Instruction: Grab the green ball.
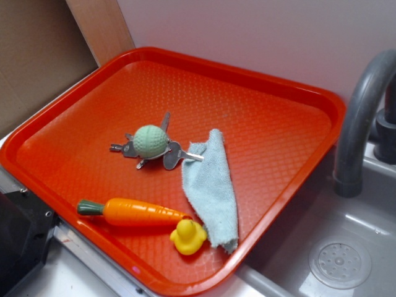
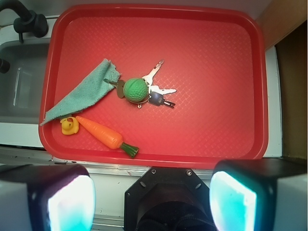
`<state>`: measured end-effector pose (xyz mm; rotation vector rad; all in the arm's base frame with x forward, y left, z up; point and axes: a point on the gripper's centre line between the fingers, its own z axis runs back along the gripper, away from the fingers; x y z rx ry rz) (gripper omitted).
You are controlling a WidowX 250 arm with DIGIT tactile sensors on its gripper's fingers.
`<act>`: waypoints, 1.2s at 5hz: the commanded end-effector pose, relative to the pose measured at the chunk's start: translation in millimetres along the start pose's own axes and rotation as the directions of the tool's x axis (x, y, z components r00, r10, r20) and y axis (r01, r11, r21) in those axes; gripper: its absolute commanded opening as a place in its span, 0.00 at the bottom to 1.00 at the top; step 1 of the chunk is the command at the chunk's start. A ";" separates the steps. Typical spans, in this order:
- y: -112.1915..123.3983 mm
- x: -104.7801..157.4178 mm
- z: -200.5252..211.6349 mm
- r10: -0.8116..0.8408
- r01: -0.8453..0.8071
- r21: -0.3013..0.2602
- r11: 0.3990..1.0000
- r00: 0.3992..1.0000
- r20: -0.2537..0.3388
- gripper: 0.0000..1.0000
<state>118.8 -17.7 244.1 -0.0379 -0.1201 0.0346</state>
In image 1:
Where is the wooden board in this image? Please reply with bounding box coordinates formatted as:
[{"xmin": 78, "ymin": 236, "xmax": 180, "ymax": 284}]
[{"xmin": 66, "ymin": 0, "xmax": 135, "ymax": 67}]

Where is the green dimpled ball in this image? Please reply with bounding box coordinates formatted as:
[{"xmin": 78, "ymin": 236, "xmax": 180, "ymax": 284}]
[{"xmin": 133, "ymin": 125, "xmax": 168, "ymax": 158}]

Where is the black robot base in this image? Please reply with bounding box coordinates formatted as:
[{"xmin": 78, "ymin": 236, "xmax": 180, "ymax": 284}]
[{"xmin": 1, "ymin": 191, "xmax": 58, "ymax": 296}]

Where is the dark grey faucet handle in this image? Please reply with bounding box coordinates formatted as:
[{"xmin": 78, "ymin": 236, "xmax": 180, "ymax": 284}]
[{"xmin": 374, "ymin": 76, "xmax": 395, "ymax": 165}]

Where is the light blue cloth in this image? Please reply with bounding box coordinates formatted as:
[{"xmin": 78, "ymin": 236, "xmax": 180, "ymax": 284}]
[{"xmin": 182, "ymin": 129, "xmax": 239, "ymax": 254}]

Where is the grey toy faucet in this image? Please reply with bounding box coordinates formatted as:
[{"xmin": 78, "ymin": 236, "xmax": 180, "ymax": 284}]
[{"xmin": 333, "ymin": 49, "xmax": 395, "ymax": 198}]

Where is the orange plastic tray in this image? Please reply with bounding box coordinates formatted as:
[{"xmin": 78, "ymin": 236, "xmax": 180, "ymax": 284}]
[{"xmin": 1, "ymin": 48, "xmax": 345, "ymax": 296}]

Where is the orange toy carrot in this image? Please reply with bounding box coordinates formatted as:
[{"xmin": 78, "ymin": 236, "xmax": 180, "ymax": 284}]
[{"xmin": 77, "ymin": 198, "xmax": 189, "ymax": 226}]

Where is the grey toy sink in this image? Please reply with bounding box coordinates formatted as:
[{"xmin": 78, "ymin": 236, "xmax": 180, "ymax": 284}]
[{"xmin": 237, "ymin": 145, "xmax": 396, "ymax": 297}]

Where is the yellow rubber duck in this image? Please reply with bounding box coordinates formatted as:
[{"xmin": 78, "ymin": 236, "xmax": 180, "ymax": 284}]
[{"xmin": 170, "ymin": 219, "xmax": 207, "ymax": 256}]

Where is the brown cardboard panel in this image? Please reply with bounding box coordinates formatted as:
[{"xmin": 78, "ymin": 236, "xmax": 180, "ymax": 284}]
[{"xmin": 1, "ymin": 1, "xmax": 97, "ymax": 137}]

